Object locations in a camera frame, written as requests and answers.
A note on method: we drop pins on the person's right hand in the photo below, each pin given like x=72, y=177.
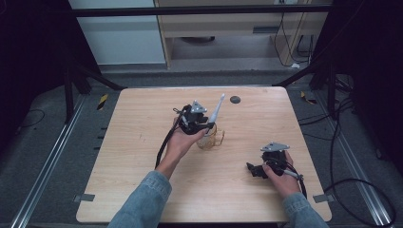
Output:
x=283, y=185

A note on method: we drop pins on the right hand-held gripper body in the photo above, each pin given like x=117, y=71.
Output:
x=275, y=156

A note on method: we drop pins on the aluminium floor rail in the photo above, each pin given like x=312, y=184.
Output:
x=47, y=164
x=355, y=164

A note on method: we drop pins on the grey round table grommet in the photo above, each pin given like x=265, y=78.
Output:
x=235, y=99

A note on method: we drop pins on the black horizontal frame bar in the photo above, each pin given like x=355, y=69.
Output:
x=190, y=11

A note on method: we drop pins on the black metal stand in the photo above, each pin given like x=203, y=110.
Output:
x=68, y=95
x=331, y=88

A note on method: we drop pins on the white electric toothbrush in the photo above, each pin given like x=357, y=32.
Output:
x=217, y=109

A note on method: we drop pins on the person's left hand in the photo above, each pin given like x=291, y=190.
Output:
x=180, y=144

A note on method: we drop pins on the dark curtain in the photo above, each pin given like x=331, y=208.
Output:
x=374, y=79
x=31, y=63

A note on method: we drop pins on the white cabinet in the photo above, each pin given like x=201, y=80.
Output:
x=120, y=38

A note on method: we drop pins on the grey tape strip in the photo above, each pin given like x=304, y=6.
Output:
x=84, y=198
x=323, y=198

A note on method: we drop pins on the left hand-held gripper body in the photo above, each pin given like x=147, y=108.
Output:
x=191, y=118

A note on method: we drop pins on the yellow black striped tape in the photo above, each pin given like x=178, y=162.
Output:
x=307, y=98
x=102, y=102

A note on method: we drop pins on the amber transparent cup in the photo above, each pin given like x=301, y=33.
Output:
x=210, y=141

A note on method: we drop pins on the white plug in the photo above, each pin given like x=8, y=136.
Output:
x=295, y=66

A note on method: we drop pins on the light wooden cabinet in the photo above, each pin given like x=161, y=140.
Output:
x=221, y=23

